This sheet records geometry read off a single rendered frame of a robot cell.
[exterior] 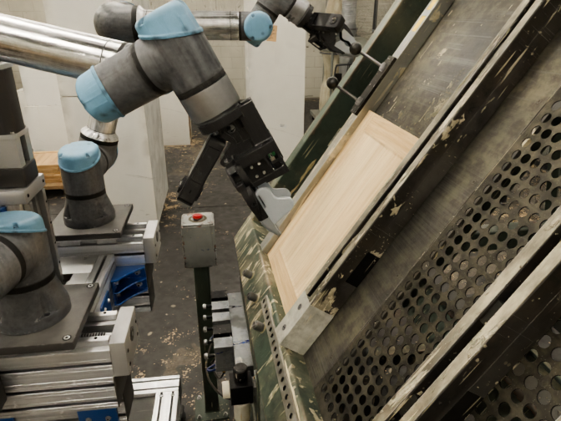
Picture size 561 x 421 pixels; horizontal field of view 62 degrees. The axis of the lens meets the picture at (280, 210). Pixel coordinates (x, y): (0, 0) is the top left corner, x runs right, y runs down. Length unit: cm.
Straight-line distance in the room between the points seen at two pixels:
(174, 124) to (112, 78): 558
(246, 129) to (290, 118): 439
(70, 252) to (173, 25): 105
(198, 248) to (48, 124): 396
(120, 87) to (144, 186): 303
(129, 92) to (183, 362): 199
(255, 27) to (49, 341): 88
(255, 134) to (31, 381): 76
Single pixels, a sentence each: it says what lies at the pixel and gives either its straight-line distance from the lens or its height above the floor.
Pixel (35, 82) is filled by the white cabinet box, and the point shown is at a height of 96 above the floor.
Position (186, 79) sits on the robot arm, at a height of 156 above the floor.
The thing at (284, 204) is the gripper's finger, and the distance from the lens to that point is 71.
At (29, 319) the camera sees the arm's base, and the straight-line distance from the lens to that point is 108.
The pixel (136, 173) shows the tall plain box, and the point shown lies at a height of 51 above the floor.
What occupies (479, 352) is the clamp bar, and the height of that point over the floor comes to 122.
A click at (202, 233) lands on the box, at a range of 170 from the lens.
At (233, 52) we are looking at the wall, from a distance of 932.
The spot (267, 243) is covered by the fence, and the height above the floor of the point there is 93.
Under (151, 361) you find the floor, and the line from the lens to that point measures 257.
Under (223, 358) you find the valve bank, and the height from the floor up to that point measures 72.
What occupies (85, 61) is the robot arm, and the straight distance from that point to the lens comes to 83.
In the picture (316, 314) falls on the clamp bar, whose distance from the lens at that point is 109.
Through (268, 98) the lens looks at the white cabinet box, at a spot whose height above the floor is 79.
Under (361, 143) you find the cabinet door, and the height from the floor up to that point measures 128.
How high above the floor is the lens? 164
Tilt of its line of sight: 23 degrees down
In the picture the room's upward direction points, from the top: straight up
